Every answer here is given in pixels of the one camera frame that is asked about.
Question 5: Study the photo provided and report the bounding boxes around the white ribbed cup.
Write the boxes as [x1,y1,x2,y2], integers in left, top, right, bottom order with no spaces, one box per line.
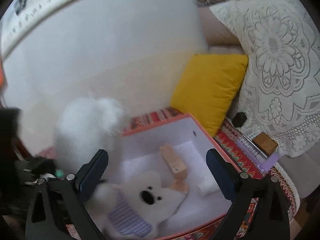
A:
[197,177,220,197]

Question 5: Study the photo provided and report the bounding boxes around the small wooden box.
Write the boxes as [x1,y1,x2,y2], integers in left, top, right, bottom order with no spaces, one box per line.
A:
[160,144,188,180]

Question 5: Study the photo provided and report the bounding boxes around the white plush purple gingham bib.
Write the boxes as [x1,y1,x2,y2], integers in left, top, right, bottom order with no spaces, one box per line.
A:
[86,171,185,239]

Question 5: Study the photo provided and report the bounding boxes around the white dog plush red bib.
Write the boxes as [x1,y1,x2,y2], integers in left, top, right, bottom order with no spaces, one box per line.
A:
[54,98,129,174]

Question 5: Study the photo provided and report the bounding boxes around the brown leather wallet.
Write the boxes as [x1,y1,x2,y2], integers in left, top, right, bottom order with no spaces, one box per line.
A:
[253,132,278,156]

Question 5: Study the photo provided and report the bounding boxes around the salmon pink storage box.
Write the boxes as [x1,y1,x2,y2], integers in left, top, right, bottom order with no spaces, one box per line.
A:
[65,112,251,240]

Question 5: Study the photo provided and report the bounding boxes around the white lace pillow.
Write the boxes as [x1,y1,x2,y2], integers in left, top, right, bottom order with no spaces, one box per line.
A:
[210,0,319,158]

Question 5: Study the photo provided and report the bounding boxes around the yellow cushion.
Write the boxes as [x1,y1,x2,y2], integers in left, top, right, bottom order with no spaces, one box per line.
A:
[170,54,248,137]

